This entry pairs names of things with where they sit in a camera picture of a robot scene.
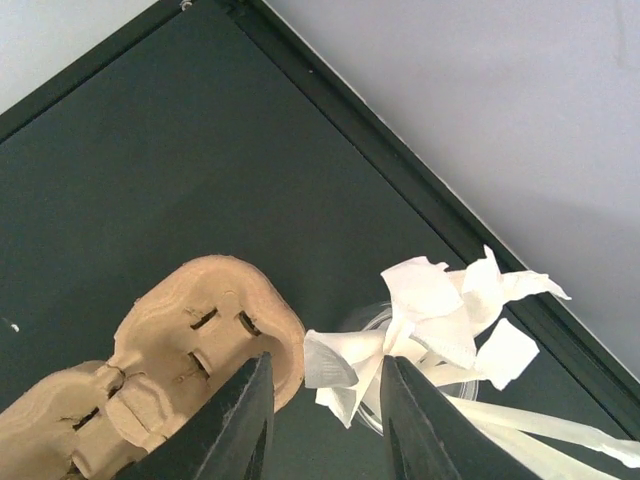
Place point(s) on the white straws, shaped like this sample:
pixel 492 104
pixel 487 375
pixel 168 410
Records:
pixel 449 325

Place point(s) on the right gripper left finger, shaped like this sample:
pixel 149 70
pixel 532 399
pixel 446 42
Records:
pixel 229 438

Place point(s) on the far pulp cup carrier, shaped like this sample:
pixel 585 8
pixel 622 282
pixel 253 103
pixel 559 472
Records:
pixel 173 351

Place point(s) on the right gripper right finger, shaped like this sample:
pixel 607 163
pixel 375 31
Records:
pixel 426 437

